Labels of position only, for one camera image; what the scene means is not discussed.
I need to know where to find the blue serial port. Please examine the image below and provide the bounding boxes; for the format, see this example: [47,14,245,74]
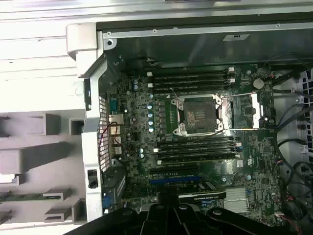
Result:
[109,97,118,115]

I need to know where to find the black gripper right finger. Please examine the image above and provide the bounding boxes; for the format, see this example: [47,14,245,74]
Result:
[170,192,294,235]

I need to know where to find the thin wire locking lever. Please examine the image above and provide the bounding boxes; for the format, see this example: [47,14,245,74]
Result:
[170,87,181,101]

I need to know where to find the grey parts rack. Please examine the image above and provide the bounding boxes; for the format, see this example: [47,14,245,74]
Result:
[0,107,88,225]

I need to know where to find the red and black wire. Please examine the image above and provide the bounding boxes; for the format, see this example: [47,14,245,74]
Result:
[97,121,118,164]

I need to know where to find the open black PC case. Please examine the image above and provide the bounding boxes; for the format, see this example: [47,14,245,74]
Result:
[78,21,313,235]

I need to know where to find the green motherboard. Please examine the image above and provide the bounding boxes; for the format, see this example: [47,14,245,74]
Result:
[107,63,282,215]

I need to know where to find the round coin cell battery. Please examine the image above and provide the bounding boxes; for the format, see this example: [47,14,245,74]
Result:
[252,77,265,90]

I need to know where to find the CPU socket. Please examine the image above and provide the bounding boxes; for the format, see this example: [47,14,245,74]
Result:
[171,94,229,138]

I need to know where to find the silver port block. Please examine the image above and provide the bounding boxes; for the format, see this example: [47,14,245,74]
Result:
[109,114,125,126]

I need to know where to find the blue expansion slot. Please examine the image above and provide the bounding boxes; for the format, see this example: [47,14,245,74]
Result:
[149,179,205,186]

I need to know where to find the metal socket cover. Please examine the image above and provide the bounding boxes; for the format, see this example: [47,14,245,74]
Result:
[215,92,265,132]

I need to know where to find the silver drive cage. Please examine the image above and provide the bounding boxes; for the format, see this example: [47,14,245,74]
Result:
[293,70,313,103]

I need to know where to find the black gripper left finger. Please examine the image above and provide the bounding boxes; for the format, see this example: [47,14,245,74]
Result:
[64,192,172,235]

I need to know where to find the grey case corner bracket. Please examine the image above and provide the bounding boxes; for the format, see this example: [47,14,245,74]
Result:
[66,23,98,61]

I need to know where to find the black graphics card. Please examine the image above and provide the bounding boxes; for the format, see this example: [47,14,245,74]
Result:
[160,180,227,203]

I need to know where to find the green RAM stick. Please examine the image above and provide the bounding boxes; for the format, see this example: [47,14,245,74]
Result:
[0,193,49,203]

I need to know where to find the silver finned heatsink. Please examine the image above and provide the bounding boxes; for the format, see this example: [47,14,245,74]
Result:
[223,187,250,213]

